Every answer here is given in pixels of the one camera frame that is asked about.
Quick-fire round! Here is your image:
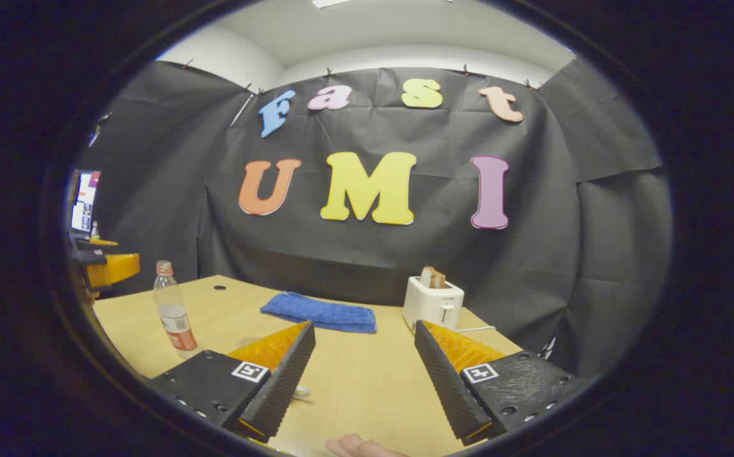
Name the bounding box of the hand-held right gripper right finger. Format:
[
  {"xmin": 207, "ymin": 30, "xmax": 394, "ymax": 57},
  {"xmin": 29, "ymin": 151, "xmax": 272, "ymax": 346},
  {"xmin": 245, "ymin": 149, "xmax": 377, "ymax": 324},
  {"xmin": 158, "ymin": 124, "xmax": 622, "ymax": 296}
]
[{"xmin": 414, "ymin": 321, "xmax": 587, "ymax": 446}]

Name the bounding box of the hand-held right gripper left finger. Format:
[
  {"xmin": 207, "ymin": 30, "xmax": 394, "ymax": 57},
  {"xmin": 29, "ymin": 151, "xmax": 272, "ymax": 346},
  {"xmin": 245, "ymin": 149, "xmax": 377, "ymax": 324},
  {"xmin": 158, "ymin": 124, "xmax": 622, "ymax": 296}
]
[{"xmin": 150, "ymin": 321, "xmax": 317, "ymax": 444}]

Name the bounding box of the clear plastic water bottle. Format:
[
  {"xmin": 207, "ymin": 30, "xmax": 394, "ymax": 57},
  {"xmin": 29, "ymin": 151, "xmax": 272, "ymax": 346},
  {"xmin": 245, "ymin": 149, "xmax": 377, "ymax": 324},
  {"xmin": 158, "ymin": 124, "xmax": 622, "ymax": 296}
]
[{"xmin": 154, "ymin": 260, "xmax": 199, "ymax": 352}]

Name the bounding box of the computer monitor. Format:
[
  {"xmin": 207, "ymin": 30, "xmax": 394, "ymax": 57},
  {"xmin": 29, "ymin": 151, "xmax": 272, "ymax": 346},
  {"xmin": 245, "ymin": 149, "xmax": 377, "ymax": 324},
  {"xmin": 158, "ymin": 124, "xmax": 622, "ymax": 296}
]
[{"xmin": 70, "ymin": 170, "xmax": 102, "ymax": 234}]

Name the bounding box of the white toaster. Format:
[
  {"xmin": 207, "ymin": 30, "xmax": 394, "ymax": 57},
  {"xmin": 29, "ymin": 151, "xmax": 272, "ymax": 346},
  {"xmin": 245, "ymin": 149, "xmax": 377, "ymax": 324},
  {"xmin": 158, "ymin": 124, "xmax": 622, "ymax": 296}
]
[{"xmin": 403, "ymin": 276, "xmax": 465, "ymax": 333}]

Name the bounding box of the blue folded towel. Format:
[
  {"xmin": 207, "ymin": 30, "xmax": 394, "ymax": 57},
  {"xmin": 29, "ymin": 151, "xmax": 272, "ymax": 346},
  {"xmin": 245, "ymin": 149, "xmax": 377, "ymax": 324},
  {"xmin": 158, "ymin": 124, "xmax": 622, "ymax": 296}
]
[{"xmin": 260, "ymin": 291, "xmax": 377, "ymax": 334}]

